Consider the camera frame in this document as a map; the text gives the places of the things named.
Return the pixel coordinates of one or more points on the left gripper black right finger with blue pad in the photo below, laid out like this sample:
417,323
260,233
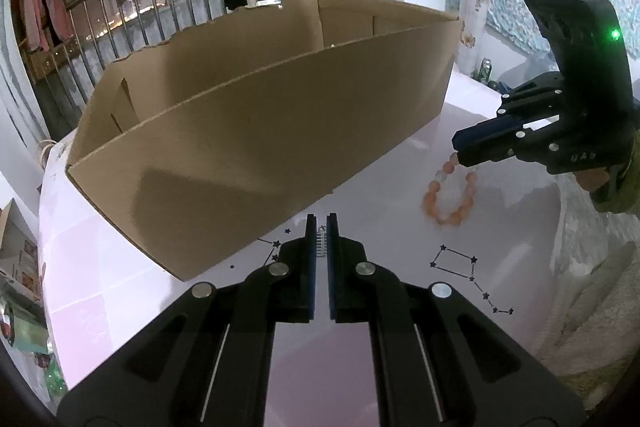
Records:
438,360

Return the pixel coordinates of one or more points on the brown cardboard box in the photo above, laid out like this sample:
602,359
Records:
195,147

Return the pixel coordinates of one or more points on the person's right hand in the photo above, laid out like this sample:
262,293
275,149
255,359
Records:
591,180

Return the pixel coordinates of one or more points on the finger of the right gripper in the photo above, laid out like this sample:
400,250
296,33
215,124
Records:
531,101
476,148

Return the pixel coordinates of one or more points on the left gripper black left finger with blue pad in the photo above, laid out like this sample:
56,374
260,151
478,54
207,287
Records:
205,360

